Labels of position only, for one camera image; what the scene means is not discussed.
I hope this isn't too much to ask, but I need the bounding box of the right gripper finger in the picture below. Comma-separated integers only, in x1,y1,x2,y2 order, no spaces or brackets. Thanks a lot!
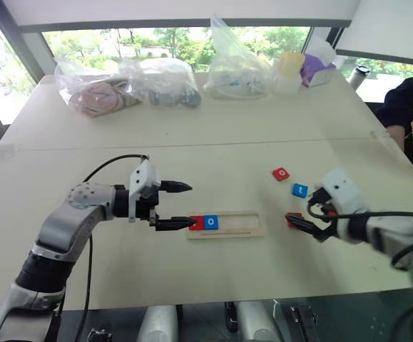
285,213,322,235

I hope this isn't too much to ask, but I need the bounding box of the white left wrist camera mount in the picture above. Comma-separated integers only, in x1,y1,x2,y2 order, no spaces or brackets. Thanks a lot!
127,160,163,224

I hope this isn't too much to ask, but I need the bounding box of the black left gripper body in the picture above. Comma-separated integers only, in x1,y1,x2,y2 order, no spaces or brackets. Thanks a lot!
133,182,163,228

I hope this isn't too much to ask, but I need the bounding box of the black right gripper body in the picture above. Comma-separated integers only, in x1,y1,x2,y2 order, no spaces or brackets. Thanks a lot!
311,212,339,244

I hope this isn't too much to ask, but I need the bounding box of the silver rounded cylinder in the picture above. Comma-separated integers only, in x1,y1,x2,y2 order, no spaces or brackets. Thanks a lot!
141,304,179,342
235,301,275,342

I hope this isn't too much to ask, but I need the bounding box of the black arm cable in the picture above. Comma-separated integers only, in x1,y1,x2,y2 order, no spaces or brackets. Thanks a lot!
73,154,151,342
306,188,413,271

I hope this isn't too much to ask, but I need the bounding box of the black and white tumbler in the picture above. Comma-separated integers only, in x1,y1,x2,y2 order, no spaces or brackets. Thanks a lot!
348,64,372,87

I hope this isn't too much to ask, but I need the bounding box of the red letter block r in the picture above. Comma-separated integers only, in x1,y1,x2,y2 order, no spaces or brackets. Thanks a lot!
188,214,205,232

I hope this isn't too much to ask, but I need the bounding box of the blue letter block t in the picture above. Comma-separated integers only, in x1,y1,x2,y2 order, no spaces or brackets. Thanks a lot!
291,182,310,198

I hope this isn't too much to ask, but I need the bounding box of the tall clear plastic bag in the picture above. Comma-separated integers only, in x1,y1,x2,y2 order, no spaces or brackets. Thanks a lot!
203,13,275,101

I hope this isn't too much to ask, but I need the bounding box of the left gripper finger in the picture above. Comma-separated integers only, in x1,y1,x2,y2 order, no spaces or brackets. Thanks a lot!
155,216,198,233
160,180,193,195

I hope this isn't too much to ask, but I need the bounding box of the dark window frame post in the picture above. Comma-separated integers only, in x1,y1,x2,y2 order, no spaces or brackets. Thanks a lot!
0,0,58,126

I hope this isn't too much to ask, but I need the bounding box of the red letter block o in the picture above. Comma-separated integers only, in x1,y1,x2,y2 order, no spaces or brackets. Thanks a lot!
272,167,291,182

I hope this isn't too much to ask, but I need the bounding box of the wooden letter tray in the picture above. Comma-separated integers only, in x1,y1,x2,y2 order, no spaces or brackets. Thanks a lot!
185,210,265,241

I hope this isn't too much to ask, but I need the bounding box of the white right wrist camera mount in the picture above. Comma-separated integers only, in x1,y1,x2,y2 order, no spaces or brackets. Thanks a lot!
314,168,369,244

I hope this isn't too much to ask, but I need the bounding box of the metal table leg bracket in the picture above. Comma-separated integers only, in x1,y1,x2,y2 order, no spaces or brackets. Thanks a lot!
287,304,320,342

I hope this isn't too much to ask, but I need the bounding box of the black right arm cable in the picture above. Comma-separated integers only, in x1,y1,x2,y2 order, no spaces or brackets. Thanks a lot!
306,188,413,271

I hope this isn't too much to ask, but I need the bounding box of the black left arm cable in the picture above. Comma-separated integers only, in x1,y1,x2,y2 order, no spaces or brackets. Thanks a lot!
73,154,151,342

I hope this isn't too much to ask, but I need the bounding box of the red letter block b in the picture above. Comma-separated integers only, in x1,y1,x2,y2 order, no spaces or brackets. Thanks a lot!
285,212,305,229

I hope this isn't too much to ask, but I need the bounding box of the narrow white roller blind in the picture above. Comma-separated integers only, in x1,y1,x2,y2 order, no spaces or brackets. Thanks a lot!
334,0,413,68

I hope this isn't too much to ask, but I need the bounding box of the yellow translucent plastic container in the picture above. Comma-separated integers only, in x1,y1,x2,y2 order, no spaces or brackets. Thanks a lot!
271,51,307,95

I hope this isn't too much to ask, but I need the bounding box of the wide white roller blind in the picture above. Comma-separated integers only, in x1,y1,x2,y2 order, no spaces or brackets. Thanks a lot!
0,0,361,33

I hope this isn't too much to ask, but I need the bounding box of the clear bag with grey items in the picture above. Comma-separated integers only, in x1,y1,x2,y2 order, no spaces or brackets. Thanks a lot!
119,58,203,110

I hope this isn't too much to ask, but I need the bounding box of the person in dark clothes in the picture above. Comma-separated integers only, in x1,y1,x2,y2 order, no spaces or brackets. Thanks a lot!
374,68,413,194

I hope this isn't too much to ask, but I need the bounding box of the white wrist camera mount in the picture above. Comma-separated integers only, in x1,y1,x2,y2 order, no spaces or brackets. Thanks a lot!
127,160,163,224
314,168,369,244

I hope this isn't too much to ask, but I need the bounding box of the clear bag with pink cloth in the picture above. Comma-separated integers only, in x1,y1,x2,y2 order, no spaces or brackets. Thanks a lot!
53,56,143,118

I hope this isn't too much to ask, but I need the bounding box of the purple tissue box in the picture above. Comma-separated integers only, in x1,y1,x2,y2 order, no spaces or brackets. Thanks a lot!
300,34,338,88

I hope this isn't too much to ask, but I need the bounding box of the blue letter block o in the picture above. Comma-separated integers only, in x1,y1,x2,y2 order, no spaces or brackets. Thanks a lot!
203,214,221,231

